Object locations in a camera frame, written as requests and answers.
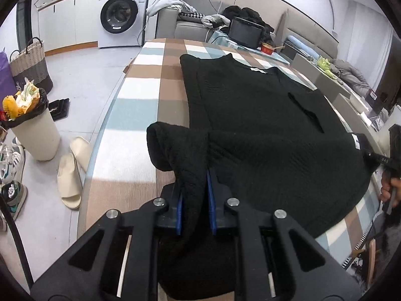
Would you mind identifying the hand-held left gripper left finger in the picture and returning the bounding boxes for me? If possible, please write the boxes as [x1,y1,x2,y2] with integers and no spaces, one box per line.
[30,183,184,301]

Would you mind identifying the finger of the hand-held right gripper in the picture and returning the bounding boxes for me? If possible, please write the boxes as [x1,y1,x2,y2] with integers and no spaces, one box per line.
[360,150,381,167]

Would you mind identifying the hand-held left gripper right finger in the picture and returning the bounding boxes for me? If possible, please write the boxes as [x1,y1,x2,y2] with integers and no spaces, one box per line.
[205,168,364,301]

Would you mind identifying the black knit sweater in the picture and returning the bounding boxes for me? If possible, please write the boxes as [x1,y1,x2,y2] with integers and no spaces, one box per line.
[146,53,375,301]

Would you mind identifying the person's right hand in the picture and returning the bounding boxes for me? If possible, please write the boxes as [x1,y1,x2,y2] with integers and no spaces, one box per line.
[378,169,401,208]

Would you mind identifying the beige cabinet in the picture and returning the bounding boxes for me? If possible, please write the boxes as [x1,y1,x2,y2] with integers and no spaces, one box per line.
[291,53,351,101]
[332,92,392,151]

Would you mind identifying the grey blanket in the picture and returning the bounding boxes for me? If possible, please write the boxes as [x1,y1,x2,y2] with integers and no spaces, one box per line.
[329,58,373,98]

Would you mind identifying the striped cloth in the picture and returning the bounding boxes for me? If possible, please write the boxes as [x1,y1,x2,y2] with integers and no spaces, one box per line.
[345,232,379,276]

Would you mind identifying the green plastic bag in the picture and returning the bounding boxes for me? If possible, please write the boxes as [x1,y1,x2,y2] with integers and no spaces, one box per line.
[318,56,336,77]

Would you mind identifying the white curtain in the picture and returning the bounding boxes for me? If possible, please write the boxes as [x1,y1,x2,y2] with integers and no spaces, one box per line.
[345,0,392,101]

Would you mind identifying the cream slipper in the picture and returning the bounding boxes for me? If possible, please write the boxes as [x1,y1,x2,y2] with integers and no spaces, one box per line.
[57,153,82,210]
[69,136,93,173]

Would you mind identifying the plaid tablecloth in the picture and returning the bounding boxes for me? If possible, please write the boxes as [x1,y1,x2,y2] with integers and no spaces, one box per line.
[77,38,381,272]

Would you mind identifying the blue pillow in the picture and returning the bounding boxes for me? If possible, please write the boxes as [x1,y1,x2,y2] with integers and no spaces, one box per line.
[287,35,323,57]

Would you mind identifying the red bowl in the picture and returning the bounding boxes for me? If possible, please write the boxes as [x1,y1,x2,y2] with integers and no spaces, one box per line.
[261,42,284,54]

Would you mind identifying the black floor tray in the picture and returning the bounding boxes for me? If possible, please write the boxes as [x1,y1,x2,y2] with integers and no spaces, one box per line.
[48,98,70,121]

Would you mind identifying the cream trash bin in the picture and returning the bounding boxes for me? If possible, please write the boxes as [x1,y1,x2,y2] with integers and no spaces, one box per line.
[0,78,61,161]

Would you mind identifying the light blue tablecloth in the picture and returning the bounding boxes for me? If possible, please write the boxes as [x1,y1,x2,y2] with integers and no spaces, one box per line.
[207,30,290,66]

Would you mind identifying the teal grey sneaker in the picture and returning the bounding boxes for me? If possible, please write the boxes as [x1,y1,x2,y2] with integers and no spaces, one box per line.
[0,180,28,220]

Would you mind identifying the white sneakers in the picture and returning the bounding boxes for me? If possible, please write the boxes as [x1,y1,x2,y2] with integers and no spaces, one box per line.
[0,138,26,185]

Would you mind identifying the grey sofa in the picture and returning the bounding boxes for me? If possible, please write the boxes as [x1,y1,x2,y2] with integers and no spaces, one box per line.
[156,6,229,43]

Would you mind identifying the white grey garment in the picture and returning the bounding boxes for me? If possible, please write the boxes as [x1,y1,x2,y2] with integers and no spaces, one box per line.
[200,14,231,29]

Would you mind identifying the light grey hoodie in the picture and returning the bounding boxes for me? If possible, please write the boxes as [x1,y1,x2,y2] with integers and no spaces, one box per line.
[147,0,196,16]

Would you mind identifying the white washing machine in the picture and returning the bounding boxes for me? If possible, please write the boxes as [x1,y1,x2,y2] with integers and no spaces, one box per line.
[98,0,151,49]

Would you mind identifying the woven laundry basket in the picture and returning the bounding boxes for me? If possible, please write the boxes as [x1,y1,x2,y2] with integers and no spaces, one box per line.
[9,37,54,91]

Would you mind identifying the white kitchen base cabinet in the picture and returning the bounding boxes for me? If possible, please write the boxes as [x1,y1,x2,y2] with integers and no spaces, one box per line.
[38,0,102,55]

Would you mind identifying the purple bag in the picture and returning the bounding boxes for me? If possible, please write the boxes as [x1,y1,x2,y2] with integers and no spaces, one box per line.
[0,50,16,101]

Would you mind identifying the black cable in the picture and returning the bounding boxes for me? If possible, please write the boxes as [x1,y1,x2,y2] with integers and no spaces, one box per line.
[0,191,34,287]

